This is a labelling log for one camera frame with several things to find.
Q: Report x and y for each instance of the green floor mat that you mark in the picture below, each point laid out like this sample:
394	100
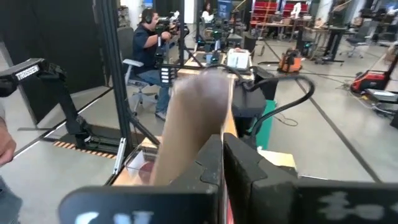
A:
266	124

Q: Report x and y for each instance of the black floor base hazard striped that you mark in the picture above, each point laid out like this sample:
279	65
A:
93	141

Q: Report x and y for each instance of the white appliance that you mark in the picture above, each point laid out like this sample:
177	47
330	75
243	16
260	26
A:
238	58

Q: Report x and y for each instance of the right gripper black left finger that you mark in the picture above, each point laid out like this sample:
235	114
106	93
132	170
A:
186	199

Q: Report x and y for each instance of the blue banner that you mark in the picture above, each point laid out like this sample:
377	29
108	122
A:
224	9

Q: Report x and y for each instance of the black standing desk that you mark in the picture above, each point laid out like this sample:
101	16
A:
332	40

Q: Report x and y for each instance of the purple cereal box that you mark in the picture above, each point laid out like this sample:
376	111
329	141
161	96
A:
192	124

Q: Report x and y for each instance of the black partition panel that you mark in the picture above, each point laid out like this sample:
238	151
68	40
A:
56	31

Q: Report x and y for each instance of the person's hand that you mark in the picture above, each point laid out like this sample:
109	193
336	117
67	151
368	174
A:
6	143

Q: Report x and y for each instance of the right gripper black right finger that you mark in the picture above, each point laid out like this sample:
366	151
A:
264	199

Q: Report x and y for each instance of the red shop vacuum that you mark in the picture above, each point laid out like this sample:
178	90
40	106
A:
370	81

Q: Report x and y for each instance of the orange shop vacuum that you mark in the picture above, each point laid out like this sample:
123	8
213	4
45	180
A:
290	62

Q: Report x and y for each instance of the dark red apple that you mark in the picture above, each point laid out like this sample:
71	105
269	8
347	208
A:
146	173

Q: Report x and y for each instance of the grey flat case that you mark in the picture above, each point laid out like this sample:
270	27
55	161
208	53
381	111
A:
381	95

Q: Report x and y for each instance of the silver frame bracket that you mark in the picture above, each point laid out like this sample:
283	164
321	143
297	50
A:
120	155

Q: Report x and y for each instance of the clear plastic tray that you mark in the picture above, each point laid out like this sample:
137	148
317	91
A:
132	168

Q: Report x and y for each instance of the grey office chair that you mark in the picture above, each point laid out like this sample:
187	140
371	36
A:
127	46

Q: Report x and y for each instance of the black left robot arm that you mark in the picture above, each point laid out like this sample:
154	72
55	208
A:
248	105

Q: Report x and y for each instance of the red storage shelf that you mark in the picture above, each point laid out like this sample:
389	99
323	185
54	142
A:
270	11

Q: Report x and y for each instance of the wooden workstation table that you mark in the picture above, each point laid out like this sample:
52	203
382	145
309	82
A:
199	63

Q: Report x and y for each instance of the black box with white labels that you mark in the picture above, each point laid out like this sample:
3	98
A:
166	75

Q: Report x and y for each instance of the person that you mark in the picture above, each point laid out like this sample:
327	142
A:
144	43
206	15

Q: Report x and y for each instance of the black office chair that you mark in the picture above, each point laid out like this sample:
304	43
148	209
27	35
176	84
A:
360	39

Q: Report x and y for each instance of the black aluminium table frame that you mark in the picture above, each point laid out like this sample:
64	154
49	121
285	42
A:
113	68

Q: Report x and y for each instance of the person's leg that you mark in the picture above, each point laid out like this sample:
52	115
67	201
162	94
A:
7	202

